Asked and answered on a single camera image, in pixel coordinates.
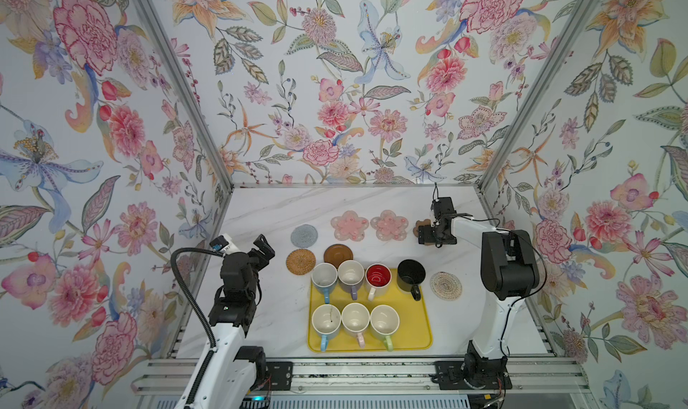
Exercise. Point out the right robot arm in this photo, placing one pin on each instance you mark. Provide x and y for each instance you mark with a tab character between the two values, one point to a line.
508	271

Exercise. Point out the yellow tray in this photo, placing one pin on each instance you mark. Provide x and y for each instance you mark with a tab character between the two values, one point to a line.
414	333

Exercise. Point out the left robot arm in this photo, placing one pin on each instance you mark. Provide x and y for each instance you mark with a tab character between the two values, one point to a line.
228	368

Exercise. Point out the black mug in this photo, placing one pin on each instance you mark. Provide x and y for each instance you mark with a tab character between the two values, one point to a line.
410	275

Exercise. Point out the cork paw print coaster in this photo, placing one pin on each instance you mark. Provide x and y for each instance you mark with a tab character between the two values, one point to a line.
416	229

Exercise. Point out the brown wooden round coaster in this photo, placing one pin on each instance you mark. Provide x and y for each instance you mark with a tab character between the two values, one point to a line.
336	254

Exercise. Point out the pink flower coaster left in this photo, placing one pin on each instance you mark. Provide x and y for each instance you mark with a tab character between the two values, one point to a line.
350	227

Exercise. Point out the green handle mug front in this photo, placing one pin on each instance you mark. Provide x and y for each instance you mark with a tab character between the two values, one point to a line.
385	322

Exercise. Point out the blue mug back row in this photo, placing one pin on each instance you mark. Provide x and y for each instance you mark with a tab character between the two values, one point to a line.
325	278

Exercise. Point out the woven rattan round coaster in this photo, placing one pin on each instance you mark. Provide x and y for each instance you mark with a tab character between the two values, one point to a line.
300	262

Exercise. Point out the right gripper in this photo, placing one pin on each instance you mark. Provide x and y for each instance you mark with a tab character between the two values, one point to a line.
428	233

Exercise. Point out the purple mug back row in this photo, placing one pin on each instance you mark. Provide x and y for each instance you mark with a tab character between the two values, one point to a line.
351	276

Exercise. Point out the red interior white mug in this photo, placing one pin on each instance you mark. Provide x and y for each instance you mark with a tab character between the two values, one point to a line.
378	279

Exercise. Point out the blue handle mug front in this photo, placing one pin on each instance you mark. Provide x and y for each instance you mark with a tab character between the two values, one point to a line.
326	322

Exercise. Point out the pink flower coaster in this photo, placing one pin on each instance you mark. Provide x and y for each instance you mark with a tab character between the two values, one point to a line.
350	227
389	226

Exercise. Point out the colourful woven round coaster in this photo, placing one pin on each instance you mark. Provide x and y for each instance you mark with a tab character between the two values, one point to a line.
446	286

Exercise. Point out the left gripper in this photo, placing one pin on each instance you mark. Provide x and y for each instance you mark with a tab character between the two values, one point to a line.
258	253

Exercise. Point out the pink flower coaster right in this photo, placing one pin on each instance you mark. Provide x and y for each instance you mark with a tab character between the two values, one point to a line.
389	226

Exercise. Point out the grey round coaster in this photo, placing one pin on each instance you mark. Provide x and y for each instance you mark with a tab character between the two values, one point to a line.
304	236

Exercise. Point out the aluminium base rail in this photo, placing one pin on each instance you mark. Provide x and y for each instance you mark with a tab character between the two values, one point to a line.
421	376

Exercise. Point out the pink handle mug front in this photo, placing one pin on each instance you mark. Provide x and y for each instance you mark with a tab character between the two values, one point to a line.
355	319

